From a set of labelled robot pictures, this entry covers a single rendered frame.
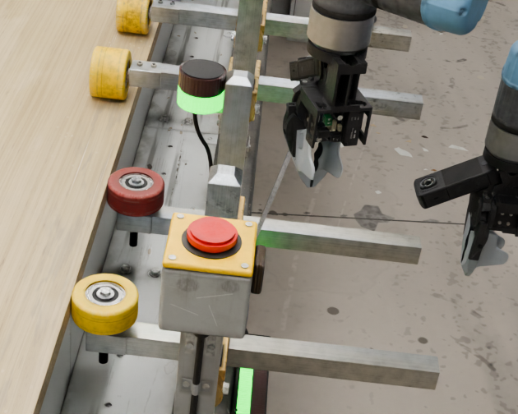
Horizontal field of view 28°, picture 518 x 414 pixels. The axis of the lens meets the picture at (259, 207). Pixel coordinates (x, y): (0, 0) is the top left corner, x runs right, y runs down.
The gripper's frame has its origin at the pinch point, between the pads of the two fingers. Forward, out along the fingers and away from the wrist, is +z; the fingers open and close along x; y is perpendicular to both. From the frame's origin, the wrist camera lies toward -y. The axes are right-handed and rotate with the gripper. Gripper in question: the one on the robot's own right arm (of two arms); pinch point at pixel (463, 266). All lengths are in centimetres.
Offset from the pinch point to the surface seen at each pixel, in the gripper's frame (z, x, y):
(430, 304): 83, 95, 20
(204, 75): -28.8, -5.9, -39.5
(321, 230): -3.5, 0.0, -21.2
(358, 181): 83, 153, 3
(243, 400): 12.3, -19.6, -29.7
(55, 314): -8, -29, -53
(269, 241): -1.6, -1.5, -28.5
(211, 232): -41, -55, -35
